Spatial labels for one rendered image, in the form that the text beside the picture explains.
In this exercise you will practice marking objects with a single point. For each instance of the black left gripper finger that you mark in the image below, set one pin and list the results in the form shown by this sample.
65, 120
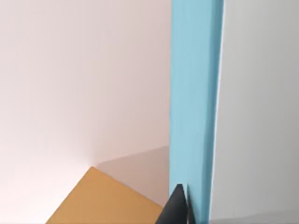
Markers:
175, 210

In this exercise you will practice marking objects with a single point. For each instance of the light blue board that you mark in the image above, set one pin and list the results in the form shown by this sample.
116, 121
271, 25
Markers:
194, 93

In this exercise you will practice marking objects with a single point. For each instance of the flat yellow square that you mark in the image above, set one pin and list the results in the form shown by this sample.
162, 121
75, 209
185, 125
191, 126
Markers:
105, 200

